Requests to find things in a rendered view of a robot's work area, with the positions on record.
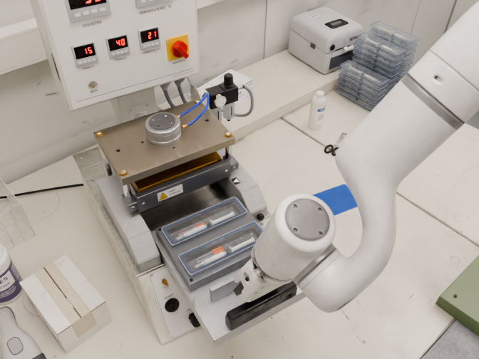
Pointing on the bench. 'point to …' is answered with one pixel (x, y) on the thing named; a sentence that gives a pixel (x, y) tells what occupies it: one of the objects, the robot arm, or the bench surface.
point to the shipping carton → (66, 303)
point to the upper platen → (175, 172)
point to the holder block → (204, 243)
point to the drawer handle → (233, 316)
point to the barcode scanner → (16, 339)
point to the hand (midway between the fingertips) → (254, 286)
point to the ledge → (274, 91)
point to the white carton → (234, 82)
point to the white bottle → (317, 111)
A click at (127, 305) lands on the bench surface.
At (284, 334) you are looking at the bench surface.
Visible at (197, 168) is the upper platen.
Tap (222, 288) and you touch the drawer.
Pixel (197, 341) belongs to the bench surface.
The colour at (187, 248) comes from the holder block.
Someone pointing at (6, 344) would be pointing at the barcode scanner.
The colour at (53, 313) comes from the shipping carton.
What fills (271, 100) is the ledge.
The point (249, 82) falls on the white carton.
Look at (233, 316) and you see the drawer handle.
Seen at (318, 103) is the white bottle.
